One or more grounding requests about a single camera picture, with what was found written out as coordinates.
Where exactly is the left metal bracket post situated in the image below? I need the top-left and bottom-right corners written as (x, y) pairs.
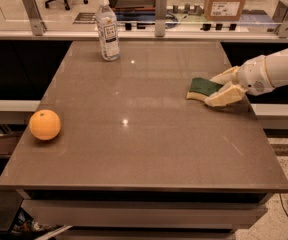
top-left (22, 0), bottom-right (46, 36)

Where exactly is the middle metal bracket post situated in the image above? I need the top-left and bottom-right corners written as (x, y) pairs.
top-left (155, 0), bottom-right (167, 37)

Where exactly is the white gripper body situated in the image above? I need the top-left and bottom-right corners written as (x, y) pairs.
top-left (237, 55), bottom-right (274, 96)

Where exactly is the green and yellow sponge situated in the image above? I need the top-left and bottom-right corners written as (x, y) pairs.
top-left (186, 77), bottom-right (223, 101)

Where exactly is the orange fruit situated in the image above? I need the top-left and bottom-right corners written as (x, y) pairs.
top-left (29, 110), bottom-right (61, 140)

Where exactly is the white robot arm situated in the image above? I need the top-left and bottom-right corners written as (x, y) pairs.
top-left (205, 48), bottom-right (288, 107)

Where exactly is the cardboard box with label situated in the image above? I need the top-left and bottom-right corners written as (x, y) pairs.
top-left (204, 0), bottom-right (246, 21)

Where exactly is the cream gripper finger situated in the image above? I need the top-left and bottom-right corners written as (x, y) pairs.
top-left (205, 81), bottom-right (247, 107)
top-left (211, 66), bottom-right (239, 85)

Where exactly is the clear plastic water bottle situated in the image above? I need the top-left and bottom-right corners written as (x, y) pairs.
top-left (96, 0), bottom-right (120, 61)

